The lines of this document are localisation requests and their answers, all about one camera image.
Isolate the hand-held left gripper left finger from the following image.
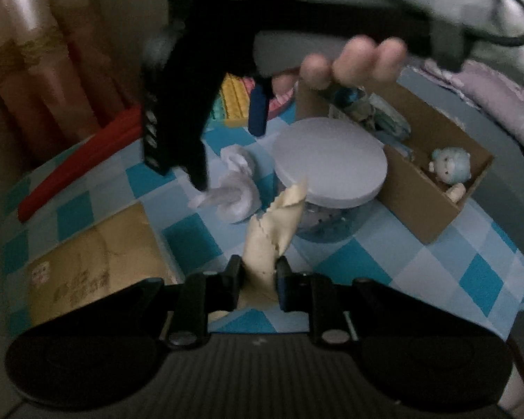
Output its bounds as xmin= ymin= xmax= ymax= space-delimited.
xmin=83 ymin=254 xmax=247 ymax=350

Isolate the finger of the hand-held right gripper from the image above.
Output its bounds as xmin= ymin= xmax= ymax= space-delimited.
xmin=249 ymin=77 xmax=274 ymax=137
xmin=142 ymin=96 xmax=210 ymax=191

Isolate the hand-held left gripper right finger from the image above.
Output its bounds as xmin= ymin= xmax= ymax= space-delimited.
xmin=275 ymin=255 xmax=424 ymax=345

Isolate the beige torn wrapper piece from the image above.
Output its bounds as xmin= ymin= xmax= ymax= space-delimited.
xmin=210 ymin=177 xmax=308 ymax=319

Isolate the white tissue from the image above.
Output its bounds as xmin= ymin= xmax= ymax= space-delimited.
xmin=188 ymin=146 xmax=263 ymax=224

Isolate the teal patterned soft toy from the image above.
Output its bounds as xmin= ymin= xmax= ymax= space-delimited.
xmin=327 ymin=87 xmax=413 ymax=147

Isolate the cardboard box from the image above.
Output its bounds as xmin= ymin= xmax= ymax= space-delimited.
xmin=294 ymin=76 xmax=495 ymax=245

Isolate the light blue plush doll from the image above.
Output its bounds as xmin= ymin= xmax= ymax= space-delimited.
xmin=428 ymin=146 xmax=472 ymax=204

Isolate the person's right hand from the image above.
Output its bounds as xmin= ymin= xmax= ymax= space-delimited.
xmin=224 ymin=0 xmax=408 ymax=91

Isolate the rainbow pop-it toy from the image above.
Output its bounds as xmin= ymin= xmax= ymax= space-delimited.
xmin=205 ymin=74 xmax=295 ymax=128

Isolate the clear jar with white lid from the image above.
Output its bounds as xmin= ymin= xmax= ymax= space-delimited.
xmin=271 ymin=118 xmax=388 ymax=243

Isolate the blue checkered tablecloth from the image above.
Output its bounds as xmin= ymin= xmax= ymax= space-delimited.
xmin=2 ymin=65 xmax=524 ymax=341

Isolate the brown paper parcel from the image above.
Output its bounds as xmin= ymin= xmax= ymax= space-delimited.
xmin=26 ymin=203 xmax=180 ymax=328

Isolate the beige curtain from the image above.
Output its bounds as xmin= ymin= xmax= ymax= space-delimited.
xmin=0 ymin=0 xmax=171 ymax=171

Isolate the pink floral pillow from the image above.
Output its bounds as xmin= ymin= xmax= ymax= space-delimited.
xmin=419 ymin=59 xmax=524 ymax=158

